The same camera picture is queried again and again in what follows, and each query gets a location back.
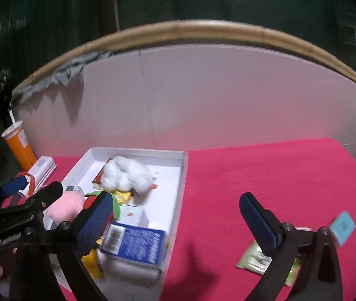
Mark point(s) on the light blue card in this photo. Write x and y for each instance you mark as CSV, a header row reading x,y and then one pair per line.
x,y
341,227

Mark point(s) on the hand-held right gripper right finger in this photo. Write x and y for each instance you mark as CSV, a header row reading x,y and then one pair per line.
x,y
256,222

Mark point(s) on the white cotton ball bundle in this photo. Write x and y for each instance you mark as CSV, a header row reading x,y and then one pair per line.
x,y
124,172

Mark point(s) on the yellow red snack packet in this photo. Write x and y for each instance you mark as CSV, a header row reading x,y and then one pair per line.
x,y
123,197

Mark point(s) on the red plush toy green leaf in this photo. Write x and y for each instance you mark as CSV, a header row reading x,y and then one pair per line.
x,y
90,202

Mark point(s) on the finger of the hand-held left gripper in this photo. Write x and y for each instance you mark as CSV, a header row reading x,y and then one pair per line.
x,y
14,186
44,196

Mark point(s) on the white shallow cardboard box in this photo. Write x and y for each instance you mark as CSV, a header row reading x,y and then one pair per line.
x,y
165,188

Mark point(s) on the grey cloth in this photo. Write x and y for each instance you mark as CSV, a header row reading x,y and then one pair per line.
x,y
62,72

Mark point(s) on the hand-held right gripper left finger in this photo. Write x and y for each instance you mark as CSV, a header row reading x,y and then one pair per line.
x,y
93,222

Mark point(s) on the green snack packet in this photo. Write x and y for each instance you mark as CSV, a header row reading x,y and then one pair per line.
x,y
253,258

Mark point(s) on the wooden ledge rail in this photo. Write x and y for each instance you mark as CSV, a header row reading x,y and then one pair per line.
x,y
196,26

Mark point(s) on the pink plush toy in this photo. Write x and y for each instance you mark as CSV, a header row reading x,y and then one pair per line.
x,y
65,205

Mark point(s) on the yellow box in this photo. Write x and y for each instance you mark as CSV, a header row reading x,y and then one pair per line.
x,y
91,261

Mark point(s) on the orange cup with straw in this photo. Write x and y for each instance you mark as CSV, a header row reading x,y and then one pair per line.
x,y
18,144

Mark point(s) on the red tablecloth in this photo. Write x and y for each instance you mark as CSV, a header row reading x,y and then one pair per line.
x,y
259,169

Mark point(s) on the white and blue medicine box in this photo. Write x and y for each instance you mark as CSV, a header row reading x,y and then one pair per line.
x,y
137,244

